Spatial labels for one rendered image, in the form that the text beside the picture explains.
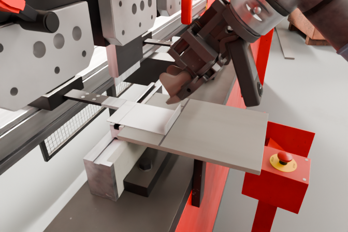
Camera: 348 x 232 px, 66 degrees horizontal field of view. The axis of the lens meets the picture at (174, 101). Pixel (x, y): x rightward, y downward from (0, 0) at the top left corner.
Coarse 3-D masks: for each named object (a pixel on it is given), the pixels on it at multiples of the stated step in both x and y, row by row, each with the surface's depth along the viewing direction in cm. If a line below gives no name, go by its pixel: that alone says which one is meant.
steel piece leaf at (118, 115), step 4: (124, 104) 60; (128, 104) 60; (132, 104) 60; (120, 108) 58; (124, 108) 58; (128, 108) 58; (116, 112) 57; (120, 112) 57; (124, 112) 57; (112, 116) 56; (116, 116) 56; (120, 116) 56; (124, 116) 56; (108, 120) 55; (112, 120) 55; (116, 120) 55; (120, 120) 55
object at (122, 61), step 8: (136, 40) 53; (112, 48) 46; (120, 48) 48; (128, 48) 50; (136, 48) 53; (112, 56) 47; (120, 56) 48; (128, 56) 51; (136, 56) 54; (112, 64) 48; (120, 64) 49; (128, 64) 51; (136, 64) 56; (112, 72) 49; (120, 72) 49; (128, 72) 54; (120, 80) 51
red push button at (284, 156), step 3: (279, 153) 75; (282, 153) 74; (285, 153) 74; (288, 153) 74; (279, 156) 74; (282, 156) 73; (285, 156) 73; (288, 156) 73; (291, 156) 74; (282, 159) 73; (285, 159) 73; (288, 159) 73; (291, 159) 73; (279, 162) 75; (282, 162) 74; (285, 162) 73
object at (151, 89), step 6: (150, 84) 69; (144, 90) 66; (150, 90) 68; (156, 90) 66; (162, 90) 70; (138, 96) 63; (144, 96) 65; (138, 102) 62; (114, 126) 54; (114, 132) 54
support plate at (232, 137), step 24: (168, 96) 63; (192, 120) 55; (216, 120) 55; (240, 120) 55; (264, 120) 55; (144, 144) 49; (168, 144) 48; (192, 144) 48; (216, 144) 48; (240, 144) 48; (264, 144) 48; (240, 168) 44
